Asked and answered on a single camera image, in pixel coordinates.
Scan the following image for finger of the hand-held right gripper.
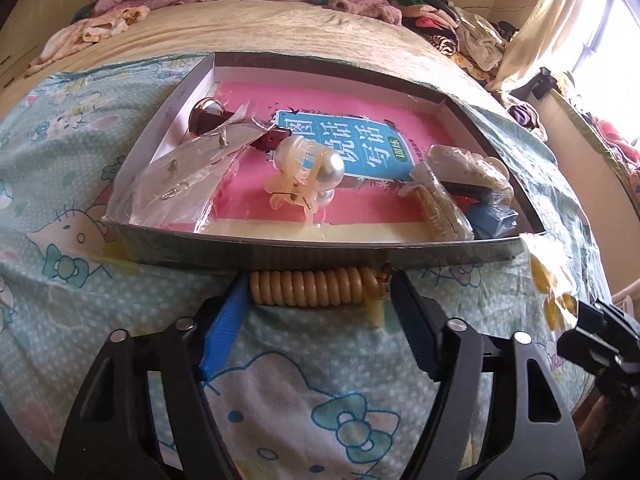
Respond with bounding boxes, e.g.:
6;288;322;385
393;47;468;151
574;301;640;357
556;328;627;379

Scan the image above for heap of clothes by window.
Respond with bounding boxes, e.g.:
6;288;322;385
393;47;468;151
505;70;640;191

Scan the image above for pink fuzzy cloth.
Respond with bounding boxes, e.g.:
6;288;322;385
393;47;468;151
327;0;403;26

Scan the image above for cream curtain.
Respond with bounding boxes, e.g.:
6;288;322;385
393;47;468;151
487;0;608;93

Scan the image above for peach garment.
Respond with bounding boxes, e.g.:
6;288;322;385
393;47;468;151
27;5;151;78

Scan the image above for pink book with blue label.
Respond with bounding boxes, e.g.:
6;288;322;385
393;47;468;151
192;80;481;236

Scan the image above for white earring card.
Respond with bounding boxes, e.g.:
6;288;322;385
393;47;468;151
135;105;273;186

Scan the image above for pile of mixed clothes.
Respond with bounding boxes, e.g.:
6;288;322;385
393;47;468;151
400;0;516;81

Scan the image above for watch with maroon strap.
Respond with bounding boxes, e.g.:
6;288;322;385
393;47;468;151
189;97;293;153

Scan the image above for shallow cardboard box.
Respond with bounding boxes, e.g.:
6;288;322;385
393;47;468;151
101;50;547;272

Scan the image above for beige bedspread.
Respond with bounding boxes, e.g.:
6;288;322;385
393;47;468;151
25;0;506;101

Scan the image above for large pearl hair claw clip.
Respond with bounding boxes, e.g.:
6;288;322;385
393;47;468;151
272;136;346;196

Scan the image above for clear bag with yellow pieces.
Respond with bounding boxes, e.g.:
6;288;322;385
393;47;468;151
520;232;581;328

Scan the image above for black clamp stand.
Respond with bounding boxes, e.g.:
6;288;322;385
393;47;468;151
530;67;553;101

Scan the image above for white plastic packet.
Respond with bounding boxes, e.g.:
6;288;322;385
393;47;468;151
400;182;473;242
412;145;506;196

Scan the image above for beige wardrobe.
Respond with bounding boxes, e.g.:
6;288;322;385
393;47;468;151
0;0;96;91

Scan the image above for small pearl hair claw clip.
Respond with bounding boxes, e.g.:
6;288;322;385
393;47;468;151
264;175;341;228

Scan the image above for yellow spiral hair tie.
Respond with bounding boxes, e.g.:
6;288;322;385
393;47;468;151
250;266;393;328

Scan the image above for clear plastic packet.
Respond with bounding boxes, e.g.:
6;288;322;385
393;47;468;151
117;160;231;228

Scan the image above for cartoon cat printed blanket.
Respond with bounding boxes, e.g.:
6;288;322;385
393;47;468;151
0;52;616;471

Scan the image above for bright window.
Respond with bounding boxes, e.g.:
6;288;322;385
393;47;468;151
570;0;640;161

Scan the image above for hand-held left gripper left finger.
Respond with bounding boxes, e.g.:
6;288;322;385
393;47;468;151
54;275;251;480

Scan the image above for small blue box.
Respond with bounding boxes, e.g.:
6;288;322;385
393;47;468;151
470;202;521;240

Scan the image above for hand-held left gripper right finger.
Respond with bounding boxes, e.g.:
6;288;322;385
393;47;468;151
390;271;586;480

